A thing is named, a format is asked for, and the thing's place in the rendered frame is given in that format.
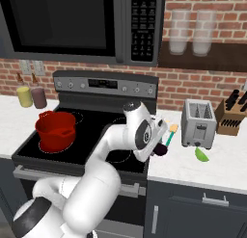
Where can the wooden knife block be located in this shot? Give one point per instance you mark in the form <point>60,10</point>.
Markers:
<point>230,121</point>

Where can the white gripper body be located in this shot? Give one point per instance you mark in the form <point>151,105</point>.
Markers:
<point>156,145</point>

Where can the dark grey cupboard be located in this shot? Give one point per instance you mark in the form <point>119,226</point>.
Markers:
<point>9,184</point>

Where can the dark grey cupboard door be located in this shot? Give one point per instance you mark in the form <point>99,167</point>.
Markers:
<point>156,213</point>

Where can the dark purple eggplant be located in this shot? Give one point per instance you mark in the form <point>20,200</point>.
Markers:
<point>160,150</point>

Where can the steel oven bottom drawer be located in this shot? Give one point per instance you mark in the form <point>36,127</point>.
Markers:
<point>122,230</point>

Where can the black oven door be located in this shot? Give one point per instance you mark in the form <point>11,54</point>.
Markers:
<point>128,209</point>

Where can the dark grey drawer front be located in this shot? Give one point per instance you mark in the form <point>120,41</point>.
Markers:
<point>205,216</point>

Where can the yellow squeeze bottle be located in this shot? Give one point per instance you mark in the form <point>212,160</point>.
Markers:
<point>24,95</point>

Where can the dark wooden wall shelf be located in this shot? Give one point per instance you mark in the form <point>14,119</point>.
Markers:
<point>205,60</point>

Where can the green lemon wedge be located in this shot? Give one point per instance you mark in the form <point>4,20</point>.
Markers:
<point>201,155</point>

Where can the grey wall outlet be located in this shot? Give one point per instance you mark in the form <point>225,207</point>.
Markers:
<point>25,67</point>
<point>39,68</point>

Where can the clear glass jar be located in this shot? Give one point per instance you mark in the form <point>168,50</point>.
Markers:
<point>178,33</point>
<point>203,33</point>

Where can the black and steel stove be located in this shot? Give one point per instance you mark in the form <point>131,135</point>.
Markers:
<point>83,142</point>

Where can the steel stove knob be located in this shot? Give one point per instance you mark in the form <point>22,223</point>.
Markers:
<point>124,88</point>
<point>70,85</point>
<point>83,85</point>
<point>59,84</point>
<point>137,89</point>
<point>150,90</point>

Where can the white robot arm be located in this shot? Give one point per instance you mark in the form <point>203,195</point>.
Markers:
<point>96,184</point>

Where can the silver toaster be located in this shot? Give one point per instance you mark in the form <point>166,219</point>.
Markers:
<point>197,126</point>

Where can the red cooking pot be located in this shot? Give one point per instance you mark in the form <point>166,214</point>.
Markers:
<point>55,132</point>

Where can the black and steel microwave oven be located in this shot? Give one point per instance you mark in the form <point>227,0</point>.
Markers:
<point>64,23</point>

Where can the purple squeeze bottle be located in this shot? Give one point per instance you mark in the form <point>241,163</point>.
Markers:
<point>39,96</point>

